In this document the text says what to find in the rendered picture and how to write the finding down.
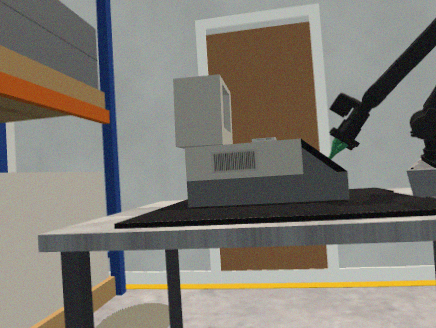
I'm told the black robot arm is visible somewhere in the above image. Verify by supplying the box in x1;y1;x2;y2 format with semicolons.
330;18;436;168

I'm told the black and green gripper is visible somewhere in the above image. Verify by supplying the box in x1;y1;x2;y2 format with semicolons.
328;119;361;159

